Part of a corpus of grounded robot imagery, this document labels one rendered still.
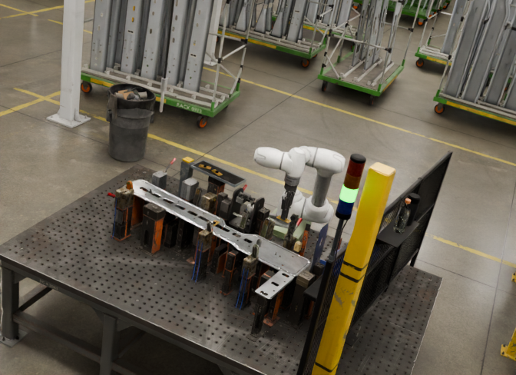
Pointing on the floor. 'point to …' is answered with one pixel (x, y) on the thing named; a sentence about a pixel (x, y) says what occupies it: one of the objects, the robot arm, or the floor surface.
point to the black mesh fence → (376, 262)
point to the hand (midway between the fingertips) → (285, 213)
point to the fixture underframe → (11, 295)
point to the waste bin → (129, 120)
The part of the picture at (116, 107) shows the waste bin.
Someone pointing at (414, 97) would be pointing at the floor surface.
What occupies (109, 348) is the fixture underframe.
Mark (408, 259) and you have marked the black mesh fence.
